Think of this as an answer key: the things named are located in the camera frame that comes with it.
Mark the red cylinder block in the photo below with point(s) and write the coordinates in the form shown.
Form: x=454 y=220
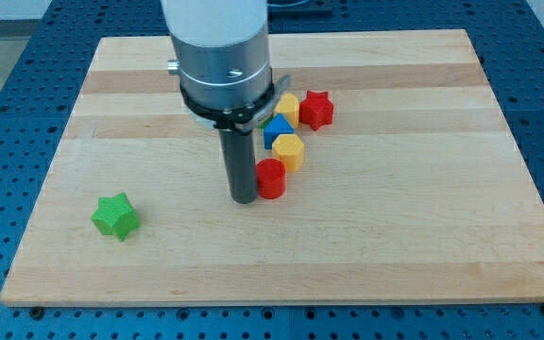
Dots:
x=271 y=178

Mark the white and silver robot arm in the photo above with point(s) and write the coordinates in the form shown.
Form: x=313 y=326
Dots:
x=223 y=62

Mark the yellow hexagon block rear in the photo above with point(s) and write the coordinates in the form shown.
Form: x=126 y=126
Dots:
x=288 y=106

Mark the green block behind arm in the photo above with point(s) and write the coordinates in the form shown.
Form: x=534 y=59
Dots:
x=265 y=122

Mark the blue triangle block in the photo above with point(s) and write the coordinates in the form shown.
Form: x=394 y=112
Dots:
x=277 y=126

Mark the yellow hexagon block front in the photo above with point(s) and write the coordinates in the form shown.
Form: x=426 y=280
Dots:
x=289 y=150

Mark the light wooden board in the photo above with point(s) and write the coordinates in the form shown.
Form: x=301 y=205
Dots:
x=415 y=194

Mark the red star block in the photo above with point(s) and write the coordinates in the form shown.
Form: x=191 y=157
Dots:
x=316 y=110

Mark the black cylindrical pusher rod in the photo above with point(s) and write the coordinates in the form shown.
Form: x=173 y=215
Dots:
x=239 y=158

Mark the green star block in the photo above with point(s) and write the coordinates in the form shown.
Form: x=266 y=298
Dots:
x=116 y=216

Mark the yellow hexagon block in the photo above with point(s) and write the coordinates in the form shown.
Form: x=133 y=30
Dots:
x=288 y=106
x=289 y=150

